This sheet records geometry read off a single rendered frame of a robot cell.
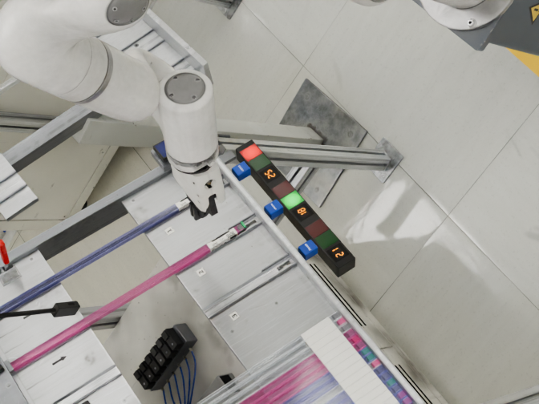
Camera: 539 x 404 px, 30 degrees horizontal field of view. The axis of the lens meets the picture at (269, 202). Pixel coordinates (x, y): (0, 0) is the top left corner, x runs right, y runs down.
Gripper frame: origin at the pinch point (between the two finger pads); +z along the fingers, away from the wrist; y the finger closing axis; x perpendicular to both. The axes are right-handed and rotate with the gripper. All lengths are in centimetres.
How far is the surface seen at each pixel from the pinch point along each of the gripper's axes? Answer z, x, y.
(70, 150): 93, -8, 96
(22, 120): 67, 3, 92
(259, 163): 14.9, -19.7, 11.0
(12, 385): 9.9, 41.5, -5.8
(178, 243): 14.7, 3.1, 4.5
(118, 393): 15.5, 27.2, -14.7
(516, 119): 39, -85, 2
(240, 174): 13.0, -14.5, 9.9
